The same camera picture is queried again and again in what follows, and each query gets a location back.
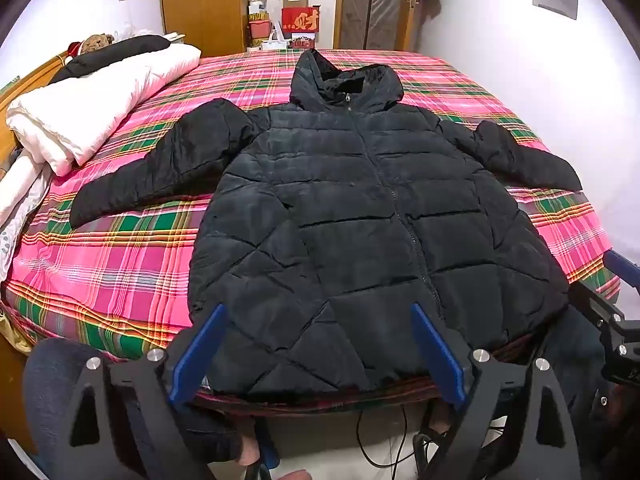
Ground black puffer jacket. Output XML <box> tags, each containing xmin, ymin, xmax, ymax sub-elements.
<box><xmin>70</xmin><ymin>50</ymin><xmax>582</xmax><ymax>398</ymax></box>

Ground pink plaid bed sheet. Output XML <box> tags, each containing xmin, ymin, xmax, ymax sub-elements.
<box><xmin>3</xmin><ymin>48</ymin><xmax>623</xmax><ymax>361</ymax></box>

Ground black pillow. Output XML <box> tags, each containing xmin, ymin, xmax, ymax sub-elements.
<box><xmin>49</xmin><ymin>35</ymin><xmax>170</xmax><ymax>84</ymax></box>

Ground white plastic bag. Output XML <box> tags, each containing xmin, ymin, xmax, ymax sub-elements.
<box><xmin>260</xmin><ymin>22</ymin><xmax>288</xmax><ymax>51</ymax></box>

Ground brown teddy bear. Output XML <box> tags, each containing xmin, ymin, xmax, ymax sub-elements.
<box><xmin>78</xmin><ymin>34</ymin><xmax>115</xmax><ymax>55</ymax></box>

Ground stacked red snack boxes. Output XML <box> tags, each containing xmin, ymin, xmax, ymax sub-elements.
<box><xmin>247</xmin><ymin>0</ymin><xmax>272</xmax><ymax>49</ymax></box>

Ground red gift box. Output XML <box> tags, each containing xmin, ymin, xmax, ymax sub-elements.
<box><xmin>281</xmin><ymin>6</ymin><xmax>320</xmax><ymax>34</ymax></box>

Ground wooden wardrobe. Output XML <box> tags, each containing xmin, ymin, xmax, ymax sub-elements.
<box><xmin>162</xmin><ymin>0</ymin><xmax>248</xmax><ymax>58</ymax></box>

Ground wooden door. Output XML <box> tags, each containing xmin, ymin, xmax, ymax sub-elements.
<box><xmin>333</xmin><ymin>0</ymin><xmax>420</xmax><ymax>51</ymax></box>

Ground black cable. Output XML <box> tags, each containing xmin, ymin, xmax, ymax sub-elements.
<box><xmin>354</xmin><ymin>404</ymin><xmax>426</xmax><ymax>469</ymax></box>

